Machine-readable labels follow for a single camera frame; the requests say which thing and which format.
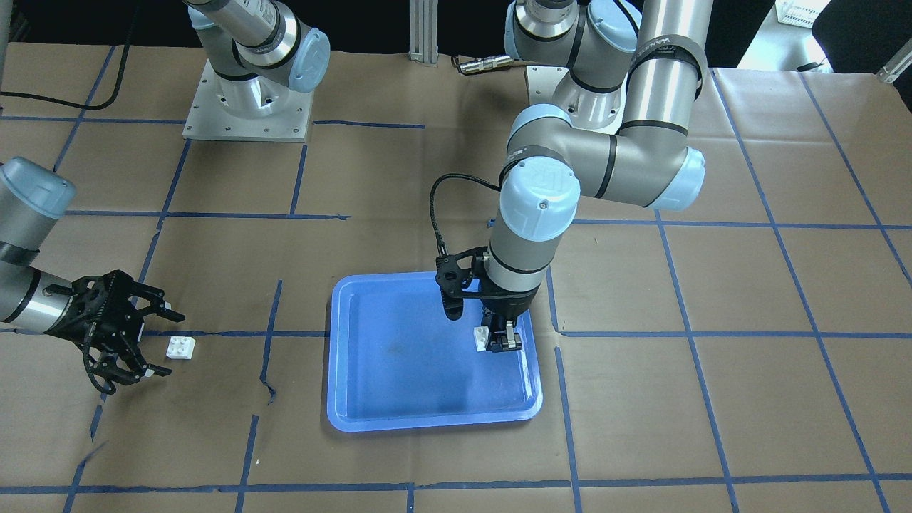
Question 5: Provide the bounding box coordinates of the white block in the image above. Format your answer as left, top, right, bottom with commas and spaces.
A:
165, 336, 196, 360
473, 326, 492, 353

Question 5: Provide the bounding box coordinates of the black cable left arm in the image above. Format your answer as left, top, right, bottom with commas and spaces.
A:
429, 174, 502, 321

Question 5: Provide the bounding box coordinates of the aluminium profile post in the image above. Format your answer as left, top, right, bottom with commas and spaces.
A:
408, 0, 439, 67

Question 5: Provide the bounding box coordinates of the metal base plate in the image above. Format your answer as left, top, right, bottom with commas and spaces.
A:
527, 66, 626, 134
182, 61, 315, 143

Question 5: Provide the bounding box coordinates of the blue plastic tray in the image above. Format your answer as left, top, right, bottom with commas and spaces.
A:
326, 271, 544, 432

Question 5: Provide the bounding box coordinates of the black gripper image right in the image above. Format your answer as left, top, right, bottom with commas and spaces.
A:
435, 247, 538, 353

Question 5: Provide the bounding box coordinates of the brown paper table cover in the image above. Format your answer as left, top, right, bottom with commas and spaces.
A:
1, 48, 911, 512

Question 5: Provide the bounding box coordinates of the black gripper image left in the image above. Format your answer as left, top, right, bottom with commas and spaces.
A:
56, 271, 186, 387

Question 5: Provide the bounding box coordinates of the silver robot arm image right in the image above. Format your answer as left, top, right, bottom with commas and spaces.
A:
435, 1, 713, 353

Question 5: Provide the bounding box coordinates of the metal cylinder connector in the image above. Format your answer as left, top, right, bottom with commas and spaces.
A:
455, 55, 514, 76

